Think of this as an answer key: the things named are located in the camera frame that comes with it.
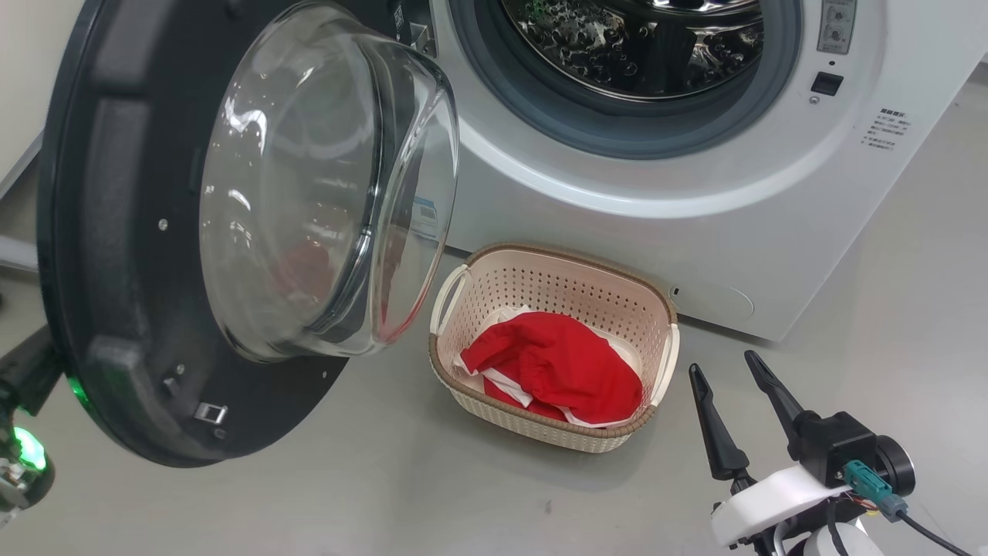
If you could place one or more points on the steel perforated washer drum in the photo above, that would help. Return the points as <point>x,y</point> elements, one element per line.
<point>617,46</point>

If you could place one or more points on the grey rubber door gasket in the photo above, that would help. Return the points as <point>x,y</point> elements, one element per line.
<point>641,127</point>

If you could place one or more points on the metal door hinge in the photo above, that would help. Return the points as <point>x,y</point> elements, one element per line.
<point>423,38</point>

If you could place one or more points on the small printed text label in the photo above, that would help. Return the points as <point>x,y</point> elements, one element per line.
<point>886,130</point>

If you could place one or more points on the black door latch socket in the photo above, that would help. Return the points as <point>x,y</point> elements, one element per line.
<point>827,83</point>

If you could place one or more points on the blue energy label sticker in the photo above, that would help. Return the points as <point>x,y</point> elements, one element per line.
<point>424,216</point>

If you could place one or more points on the white front-load washing machine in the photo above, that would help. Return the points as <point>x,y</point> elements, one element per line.
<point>695,232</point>

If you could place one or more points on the grey warning label sticker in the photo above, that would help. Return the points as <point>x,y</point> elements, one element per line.
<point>836,27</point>

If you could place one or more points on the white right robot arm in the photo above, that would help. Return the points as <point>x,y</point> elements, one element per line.
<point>845,540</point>

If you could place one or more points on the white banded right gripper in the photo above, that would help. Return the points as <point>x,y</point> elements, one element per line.
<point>772,498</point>

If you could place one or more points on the glass washing machine door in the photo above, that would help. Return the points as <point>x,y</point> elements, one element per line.
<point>116,270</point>

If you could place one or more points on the cream perforated laundry basket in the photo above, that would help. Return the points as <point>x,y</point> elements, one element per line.
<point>556,289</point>

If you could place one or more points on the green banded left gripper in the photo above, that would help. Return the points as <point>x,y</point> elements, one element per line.
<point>31,452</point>

